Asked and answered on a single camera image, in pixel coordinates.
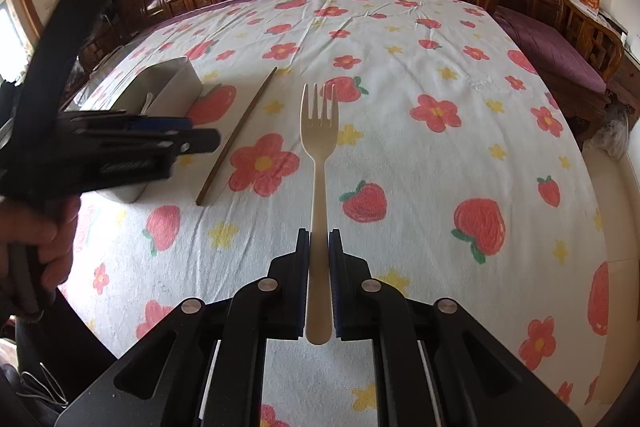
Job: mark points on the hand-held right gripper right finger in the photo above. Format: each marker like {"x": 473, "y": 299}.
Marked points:
{"x": 337, "y": 307}

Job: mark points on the cream plastic fork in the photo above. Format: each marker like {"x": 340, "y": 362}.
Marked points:
{"x": 318, "y": 137}

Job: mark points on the brown wooden chopstick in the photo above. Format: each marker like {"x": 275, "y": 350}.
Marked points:
{"x": 235, "y": 137}

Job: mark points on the white rectangular utensil box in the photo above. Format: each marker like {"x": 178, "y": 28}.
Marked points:
{"x": 170, "y": 82}

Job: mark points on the person's left hand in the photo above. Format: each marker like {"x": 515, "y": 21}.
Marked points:
{"x": 52, "y": 232}

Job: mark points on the floral strawberry bedsheet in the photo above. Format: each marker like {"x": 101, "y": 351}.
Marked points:
{"x": 425, "y": 157}

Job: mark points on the crumpled plastic bag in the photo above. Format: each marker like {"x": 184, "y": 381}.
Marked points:
{"x": 607, "y": 132}

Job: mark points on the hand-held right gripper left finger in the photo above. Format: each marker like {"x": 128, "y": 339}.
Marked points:
{"x": 303, "y": 287}

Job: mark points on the person's dark clothing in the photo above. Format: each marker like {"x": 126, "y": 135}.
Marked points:
{"x": 55, "y": 372}

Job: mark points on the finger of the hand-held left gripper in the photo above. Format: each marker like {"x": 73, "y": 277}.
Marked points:
{"x": 200, "y": 142}
{"x": 150, "y": 123}

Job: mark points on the purple sofa cushion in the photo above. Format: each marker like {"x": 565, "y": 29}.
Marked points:
{"x": 545, "y": 39}

